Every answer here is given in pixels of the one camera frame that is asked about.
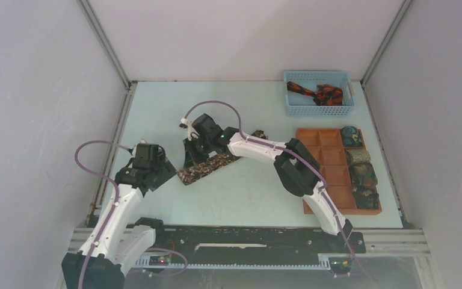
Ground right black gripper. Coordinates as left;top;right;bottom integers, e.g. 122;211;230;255
183;135;214;170

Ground brown floral tie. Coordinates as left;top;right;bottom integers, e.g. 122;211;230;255
177;129;268;187

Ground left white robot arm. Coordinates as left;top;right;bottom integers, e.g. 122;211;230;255
61;140;176;288

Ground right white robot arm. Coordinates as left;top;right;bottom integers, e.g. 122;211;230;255
180;114;353;252

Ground blue plastic basket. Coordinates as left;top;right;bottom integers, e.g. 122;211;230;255
283;70;355;117

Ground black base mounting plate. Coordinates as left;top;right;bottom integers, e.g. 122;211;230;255
154;225;366;268

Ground wooden compartment tray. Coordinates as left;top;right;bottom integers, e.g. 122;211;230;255
296;128;382;216

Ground red black patterned tie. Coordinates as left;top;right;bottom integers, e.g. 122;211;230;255
286;81;343;106

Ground blue rolled tie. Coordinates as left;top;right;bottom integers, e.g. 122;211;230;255
340;126;364;148

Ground olive rolled tie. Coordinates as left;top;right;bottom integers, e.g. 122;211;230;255
345;148;371;166

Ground green camo rolled tie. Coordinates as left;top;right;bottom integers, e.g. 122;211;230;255
348;163;378;187

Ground dark camo rolled tie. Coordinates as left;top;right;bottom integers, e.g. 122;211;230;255
352;186;380;210

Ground aluminium frame rail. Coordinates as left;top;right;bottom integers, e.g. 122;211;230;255
67;227;431;257

